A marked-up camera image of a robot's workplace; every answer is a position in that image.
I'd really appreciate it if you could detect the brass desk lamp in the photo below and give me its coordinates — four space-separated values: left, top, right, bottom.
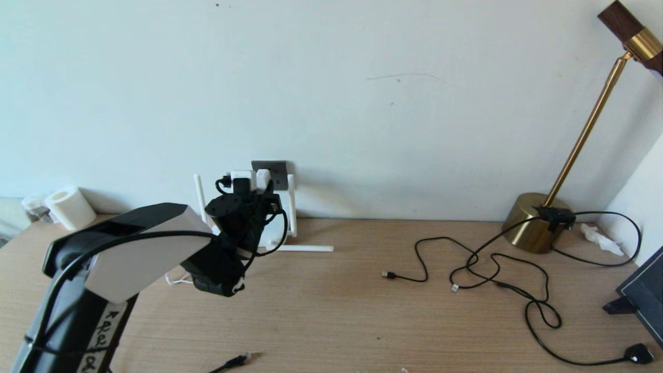
501 0 663 254

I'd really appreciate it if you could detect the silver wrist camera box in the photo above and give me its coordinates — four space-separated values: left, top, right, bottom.
228 171 257 195

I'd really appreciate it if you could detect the black clip on lamp base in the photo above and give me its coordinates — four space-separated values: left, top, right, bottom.
534 206 576 233

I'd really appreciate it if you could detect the white toilet paper roll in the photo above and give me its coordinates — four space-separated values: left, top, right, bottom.
44 186 97 231

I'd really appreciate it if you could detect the white router with antennas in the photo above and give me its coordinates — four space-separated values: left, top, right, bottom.
194 174 335 253

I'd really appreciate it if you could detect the black USB cable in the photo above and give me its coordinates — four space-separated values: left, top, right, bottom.
382 237 500 283

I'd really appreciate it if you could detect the black ethernet cable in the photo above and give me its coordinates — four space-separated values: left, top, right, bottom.
209 352 253 373

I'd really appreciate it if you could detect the crumpled white tissue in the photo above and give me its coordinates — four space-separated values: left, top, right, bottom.
580 223 626 257

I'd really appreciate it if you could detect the small clear container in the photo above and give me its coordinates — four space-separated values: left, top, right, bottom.
22 194 52 223

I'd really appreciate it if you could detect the black standing frame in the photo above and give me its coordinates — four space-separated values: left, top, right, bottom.
602 246 663 349

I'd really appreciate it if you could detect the black lamp power cord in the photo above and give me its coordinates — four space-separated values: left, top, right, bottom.
495 211 654 366

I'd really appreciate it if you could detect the grey wall socket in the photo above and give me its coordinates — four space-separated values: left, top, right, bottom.
252 161 289 191

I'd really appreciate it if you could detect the black cable with silver connector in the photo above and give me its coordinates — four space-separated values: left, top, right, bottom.
450 217 550 293

